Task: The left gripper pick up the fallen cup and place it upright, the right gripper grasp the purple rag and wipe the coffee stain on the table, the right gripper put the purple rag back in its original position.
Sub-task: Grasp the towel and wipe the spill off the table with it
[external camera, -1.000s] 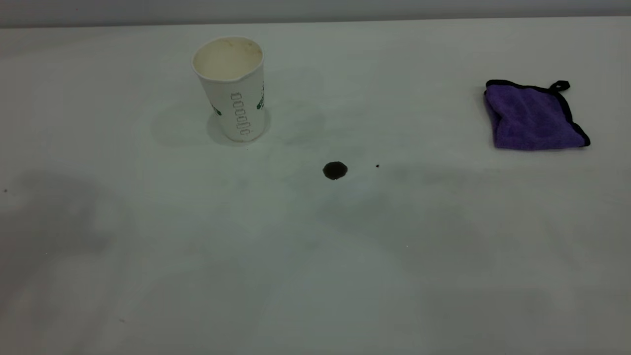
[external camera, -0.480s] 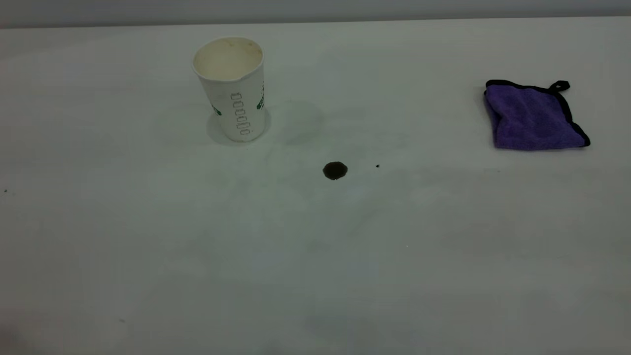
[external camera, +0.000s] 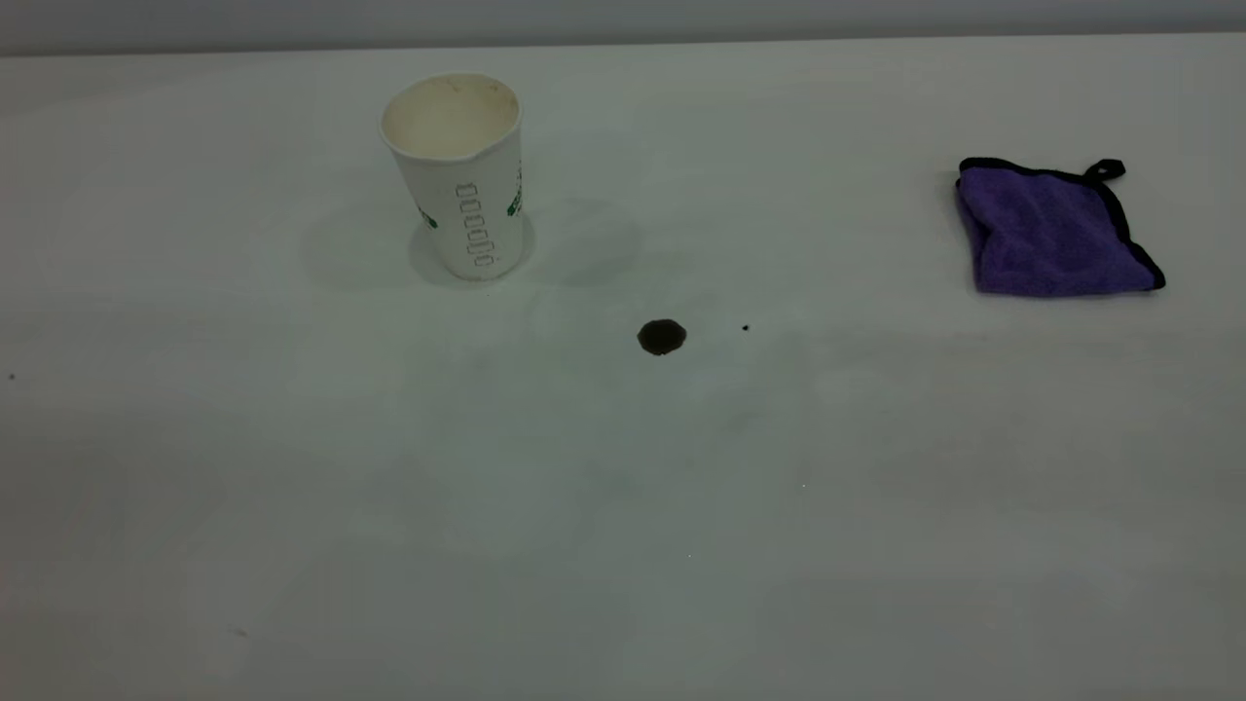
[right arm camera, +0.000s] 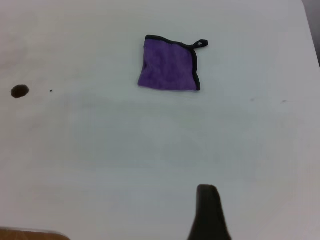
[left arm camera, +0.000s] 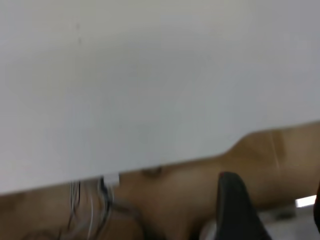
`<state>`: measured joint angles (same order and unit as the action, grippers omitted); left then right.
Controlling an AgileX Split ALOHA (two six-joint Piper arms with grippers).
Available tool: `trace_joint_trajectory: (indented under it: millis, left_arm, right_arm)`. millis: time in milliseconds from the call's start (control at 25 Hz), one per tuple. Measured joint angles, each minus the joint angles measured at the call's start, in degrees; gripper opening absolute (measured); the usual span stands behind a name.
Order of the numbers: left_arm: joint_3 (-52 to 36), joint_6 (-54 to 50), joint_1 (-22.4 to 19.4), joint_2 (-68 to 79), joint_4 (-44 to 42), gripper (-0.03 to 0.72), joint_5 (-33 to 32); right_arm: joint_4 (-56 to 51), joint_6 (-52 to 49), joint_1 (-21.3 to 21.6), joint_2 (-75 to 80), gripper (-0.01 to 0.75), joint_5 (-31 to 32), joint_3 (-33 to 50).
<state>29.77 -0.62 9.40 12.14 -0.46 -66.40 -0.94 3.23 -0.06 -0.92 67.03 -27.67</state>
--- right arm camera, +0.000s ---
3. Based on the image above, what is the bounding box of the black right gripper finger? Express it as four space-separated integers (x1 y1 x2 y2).
187 184 232 240

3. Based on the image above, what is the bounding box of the dark coffee spill spot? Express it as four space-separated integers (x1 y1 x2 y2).
10 84 30 100

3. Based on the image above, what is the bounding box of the purple cloth with black trim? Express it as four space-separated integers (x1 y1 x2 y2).
137 34 209 92

